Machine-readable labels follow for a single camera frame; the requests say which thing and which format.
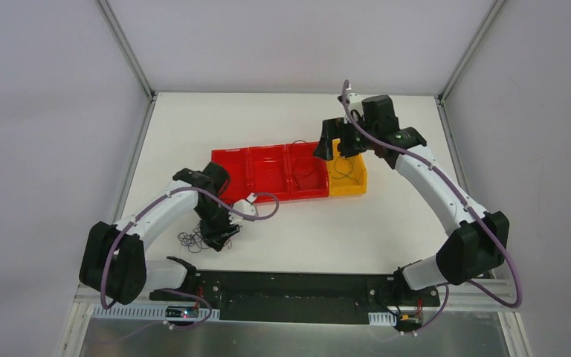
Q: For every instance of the right red plastic bin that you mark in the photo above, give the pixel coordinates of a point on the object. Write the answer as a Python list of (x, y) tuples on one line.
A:
[(309, 174)]

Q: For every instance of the red plastic bin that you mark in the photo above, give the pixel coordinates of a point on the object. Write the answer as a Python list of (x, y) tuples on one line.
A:
[(236, 163), (309, 174), (269, 171)]

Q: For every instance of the left red plastic bin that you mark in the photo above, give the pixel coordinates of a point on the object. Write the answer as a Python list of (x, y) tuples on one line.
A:
[(236, 163)]

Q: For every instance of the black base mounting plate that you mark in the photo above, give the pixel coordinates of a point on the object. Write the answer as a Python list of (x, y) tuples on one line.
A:
[(348, 299)]

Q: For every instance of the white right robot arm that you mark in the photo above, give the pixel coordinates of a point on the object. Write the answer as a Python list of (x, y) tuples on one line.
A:
[(475, 235)]

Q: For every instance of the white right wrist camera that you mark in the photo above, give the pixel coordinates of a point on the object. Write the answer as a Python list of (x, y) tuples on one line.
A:
[(352, 103)]

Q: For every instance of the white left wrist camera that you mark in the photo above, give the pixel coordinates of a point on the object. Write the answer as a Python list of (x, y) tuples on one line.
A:
[(245, 206)]

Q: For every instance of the middle red plastic bin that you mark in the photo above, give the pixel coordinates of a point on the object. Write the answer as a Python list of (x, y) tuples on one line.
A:
[(269, 171)]

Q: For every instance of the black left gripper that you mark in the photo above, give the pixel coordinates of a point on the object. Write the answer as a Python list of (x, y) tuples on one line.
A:
[(218, 230)]

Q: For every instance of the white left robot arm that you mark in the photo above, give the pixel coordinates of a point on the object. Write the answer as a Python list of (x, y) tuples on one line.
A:
[(114, 261)]

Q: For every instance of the yellow plastic bin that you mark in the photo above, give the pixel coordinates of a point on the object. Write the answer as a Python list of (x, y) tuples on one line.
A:
[(346, 176)]

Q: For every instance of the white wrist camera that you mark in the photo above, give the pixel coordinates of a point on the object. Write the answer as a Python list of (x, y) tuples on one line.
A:
[(352, 103), (245, 206)]

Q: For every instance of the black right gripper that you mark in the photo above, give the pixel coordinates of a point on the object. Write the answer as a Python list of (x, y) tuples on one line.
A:
[(338, 134)]

